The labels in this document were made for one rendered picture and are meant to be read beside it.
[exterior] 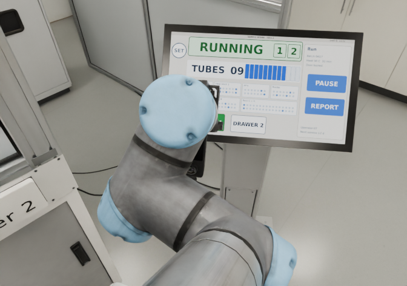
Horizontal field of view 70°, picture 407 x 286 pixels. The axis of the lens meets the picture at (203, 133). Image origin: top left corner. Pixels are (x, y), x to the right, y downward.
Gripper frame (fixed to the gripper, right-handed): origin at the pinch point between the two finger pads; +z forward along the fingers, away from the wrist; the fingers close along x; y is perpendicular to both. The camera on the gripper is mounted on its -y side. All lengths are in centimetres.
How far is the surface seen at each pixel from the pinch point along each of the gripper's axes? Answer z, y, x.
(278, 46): 14.8, 21.3, -17.1
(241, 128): 14.8, -0.7, -9.3
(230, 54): 14.8, 18.8, -4.8
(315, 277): 82, -74, -55
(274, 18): 82, 52, -24
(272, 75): 14.8, 13.9, -16.1
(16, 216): 6, -27, 47
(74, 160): 129, -35, 99
